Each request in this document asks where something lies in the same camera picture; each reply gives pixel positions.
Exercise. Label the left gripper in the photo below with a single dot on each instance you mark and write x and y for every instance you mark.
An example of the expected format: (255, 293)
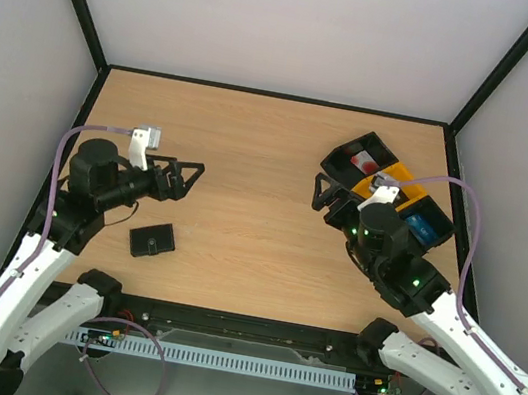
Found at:
(175, 189)

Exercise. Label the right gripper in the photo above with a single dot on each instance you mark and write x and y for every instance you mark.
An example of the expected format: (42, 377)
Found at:
(337, 207)

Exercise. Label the black card holder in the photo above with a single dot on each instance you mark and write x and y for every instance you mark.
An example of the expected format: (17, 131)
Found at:
(151, 240)

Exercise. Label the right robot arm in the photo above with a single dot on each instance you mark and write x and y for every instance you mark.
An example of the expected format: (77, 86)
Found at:
(378, 243)

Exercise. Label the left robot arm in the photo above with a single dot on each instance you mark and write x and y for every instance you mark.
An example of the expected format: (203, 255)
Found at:
(99, 179)

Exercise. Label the red white card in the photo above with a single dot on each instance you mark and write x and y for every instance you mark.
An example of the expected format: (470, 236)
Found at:
(363, 161)

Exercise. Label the blue card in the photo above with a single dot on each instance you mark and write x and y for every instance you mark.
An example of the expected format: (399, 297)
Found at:
(422, 230)

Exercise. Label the black bin far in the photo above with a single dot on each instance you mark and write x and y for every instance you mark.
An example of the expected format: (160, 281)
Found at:
(337, 163)

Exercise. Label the black bin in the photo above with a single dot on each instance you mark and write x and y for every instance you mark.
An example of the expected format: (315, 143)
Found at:
(337, 163)
(431, 211)

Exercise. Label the yellow bin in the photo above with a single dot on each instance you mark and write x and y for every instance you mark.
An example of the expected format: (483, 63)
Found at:
(407, 197)

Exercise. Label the black bin near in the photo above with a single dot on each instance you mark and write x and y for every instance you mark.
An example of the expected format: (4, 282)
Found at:
(431, 211)

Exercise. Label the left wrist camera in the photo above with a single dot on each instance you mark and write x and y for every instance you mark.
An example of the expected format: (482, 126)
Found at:
(143, 138)

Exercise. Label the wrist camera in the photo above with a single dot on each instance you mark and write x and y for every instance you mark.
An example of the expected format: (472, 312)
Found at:
(143, 138)
(383, 189)

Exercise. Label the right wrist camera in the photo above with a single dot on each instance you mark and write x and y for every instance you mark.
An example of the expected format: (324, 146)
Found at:
(383, 189)

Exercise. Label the black front rail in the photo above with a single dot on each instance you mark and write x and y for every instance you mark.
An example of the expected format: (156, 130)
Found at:
(356, 352)

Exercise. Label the white slotted cable duct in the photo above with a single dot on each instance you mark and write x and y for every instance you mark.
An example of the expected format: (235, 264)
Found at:
(217, 360)

